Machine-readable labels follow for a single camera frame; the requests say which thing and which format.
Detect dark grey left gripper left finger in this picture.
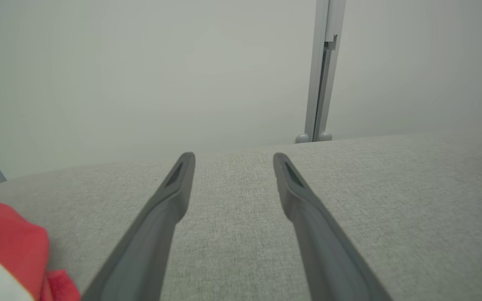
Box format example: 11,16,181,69
81,152,196,301

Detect grey partition post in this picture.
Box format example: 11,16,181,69
295,0,347,144

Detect red shorts with white stripe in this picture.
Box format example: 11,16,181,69
0,198,82,301

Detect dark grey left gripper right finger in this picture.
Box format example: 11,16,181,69
273,152,393,301

